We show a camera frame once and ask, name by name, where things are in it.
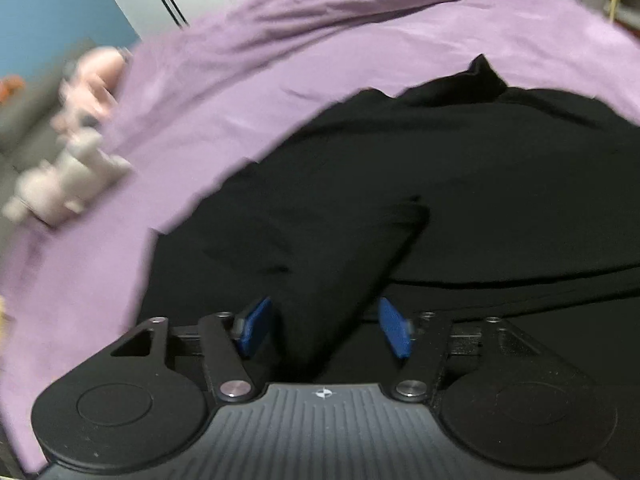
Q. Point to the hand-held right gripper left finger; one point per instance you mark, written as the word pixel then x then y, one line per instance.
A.
pixel 255 327

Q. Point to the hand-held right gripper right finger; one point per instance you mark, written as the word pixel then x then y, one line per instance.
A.
pixel 395 327

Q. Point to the black shirt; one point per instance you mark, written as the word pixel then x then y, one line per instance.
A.
pixel 450 185

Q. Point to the white plush toy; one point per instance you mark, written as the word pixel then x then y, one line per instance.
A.
pixel 70 175

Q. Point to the purple blanket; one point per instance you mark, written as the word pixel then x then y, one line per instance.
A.
pixel 300 60

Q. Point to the pink plush toy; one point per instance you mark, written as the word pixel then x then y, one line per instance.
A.
pixel 95 80

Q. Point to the grey pillow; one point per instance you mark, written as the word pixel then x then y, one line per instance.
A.
pixel 30 110

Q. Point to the orange plush toy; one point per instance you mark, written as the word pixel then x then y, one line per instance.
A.
pixel 10 87

